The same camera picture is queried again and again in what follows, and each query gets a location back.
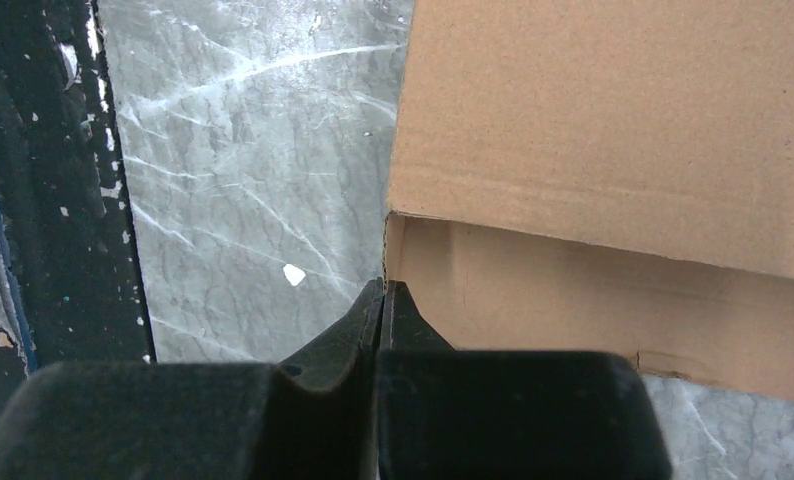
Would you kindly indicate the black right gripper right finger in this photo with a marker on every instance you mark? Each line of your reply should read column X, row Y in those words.
column 444, row 413

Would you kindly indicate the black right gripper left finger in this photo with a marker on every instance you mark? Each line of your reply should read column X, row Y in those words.
column 306, row 417

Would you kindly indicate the brown cardboard box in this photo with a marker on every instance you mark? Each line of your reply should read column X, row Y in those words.
column 603, row 175

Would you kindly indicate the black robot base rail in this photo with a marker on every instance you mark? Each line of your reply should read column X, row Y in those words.
column 71, row 288

